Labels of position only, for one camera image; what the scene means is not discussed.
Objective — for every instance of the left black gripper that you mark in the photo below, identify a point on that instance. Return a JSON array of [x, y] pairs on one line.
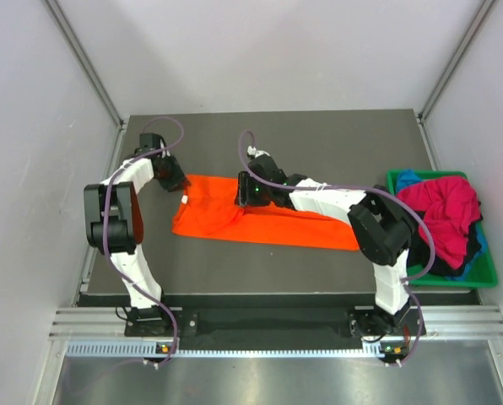
[[174, 183]]

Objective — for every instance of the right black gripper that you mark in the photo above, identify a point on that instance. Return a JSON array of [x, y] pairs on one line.
[[244, 197]]

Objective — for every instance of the orange t shirt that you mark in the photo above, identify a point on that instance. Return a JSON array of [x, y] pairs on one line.
[[208, 211]]

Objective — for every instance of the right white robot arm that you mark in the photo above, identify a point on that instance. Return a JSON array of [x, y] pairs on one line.
[[383, 230]]

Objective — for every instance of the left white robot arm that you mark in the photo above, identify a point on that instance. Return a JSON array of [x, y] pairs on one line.
[[114, 224]]

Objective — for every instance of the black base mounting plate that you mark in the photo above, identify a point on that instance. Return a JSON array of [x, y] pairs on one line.
[[336, 321]]

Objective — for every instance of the blue t shirt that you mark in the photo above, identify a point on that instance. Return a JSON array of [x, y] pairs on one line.
[[406, 178]]

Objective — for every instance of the black t shirt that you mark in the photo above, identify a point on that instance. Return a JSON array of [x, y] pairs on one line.
[[420, 253]]

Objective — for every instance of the magenta t shirt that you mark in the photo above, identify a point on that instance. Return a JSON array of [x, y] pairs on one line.
[[450, 209]]

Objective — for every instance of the green plastic bin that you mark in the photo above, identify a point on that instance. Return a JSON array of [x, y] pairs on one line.
[[482, 275]]

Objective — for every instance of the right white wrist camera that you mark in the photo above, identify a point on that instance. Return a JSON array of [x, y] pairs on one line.
[[253, 152]]

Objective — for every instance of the left aluminium frame post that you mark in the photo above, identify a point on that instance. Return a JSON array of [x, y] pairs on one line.
[[68, 33]]

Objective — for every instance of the aluminium frame post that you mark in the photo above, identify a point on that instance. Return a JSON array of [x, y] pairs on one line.
[[68, 33], [461, 49]]

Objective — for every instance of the right aluminium frame post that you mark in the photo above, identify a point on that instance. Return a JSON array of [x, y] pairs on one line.
[[461, 49]]

